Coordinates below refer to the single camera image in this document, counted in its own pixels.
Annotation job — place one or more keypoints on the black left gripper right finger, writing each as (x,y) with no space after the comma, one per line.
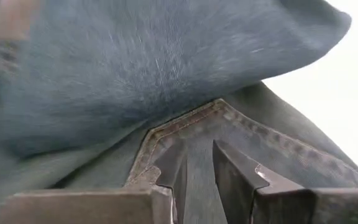
(291,208)

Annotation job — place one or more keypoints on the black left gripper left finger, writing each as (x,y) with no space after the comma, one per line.
(89,208)

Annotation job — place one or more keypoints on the dark blue denim jeans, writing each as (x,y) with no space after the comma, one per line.
(104,77)

